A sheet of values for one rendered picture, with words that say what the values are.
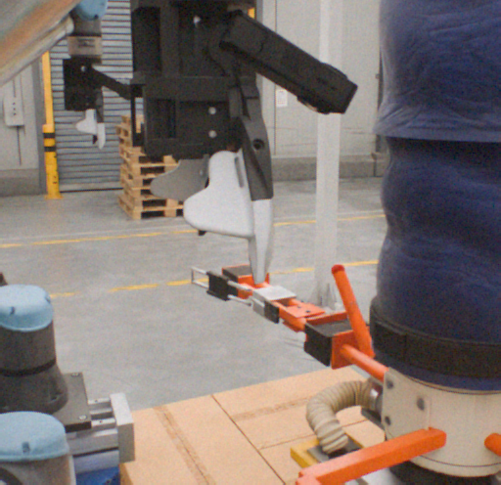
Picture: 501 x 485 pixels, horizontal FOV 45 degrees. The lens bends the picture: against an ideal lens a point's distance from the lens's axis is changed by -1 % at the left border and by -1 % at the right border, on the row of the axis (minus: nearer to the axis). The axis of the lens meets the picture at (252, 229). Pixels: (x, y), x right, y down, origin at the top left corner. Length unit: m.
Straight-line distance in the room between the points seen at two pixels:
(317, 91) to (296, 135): 10.93
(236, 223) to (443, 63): 0.32
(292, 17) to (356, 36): 1.34
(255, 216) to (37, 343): 0.87
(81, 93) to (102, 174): 9.03
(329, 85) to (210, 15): 0.10
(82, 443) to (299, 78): 1.00
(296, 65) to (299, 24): 10.97
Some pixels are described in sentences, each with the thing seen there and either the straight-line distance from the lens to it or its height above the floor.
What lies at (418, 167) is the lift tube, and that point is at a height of 1.57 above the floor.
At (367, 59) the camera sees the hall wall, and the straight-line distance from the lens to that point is 12.01.
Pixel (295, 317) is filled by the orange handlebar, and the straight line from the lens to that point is 1.08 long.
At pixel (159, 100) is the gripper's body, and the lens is 0.42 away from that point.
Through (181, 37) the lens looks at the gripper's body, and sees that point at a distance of 0.44.
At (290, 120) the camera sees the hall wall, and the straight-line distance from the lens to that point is 11.31.
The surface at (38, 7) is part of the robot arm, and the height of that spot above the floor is 1.72.
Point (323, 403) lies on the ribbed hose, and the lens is 0.94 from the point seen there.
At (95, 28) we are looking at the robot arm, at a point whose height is 1.78.
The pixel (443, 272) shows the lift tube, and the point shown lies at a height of 1.46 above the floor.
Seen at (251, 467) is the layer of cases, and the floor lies 0.54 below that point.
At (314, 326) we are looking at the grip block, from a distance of 1.03.
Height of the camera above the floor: 1.65
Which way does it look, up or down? 13 degrees down
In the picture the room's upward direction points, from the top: straight up
